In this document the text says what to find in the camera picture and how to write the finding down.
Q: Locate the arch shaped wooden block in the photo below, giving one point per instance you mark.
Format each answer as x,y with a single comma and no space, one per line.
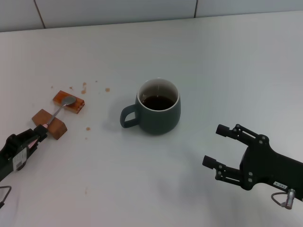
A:
56,128

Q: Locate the dark coffee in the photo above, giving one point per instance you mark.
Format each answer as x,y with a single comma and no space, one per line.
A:
157,102

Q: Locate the flat reddish wooden block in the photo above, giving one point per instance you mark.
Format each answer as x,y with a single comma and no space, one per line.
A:
77,106

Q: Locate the grey ceramic cup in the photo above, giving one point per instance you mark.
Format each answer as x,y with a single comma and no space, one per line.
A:
156,120

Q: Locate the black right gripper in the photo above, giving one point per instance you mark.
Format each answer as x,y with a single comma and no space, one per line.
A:
262,163

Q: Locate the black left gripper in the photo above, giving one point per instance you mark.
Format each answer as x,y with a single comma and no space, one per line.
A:
11,158

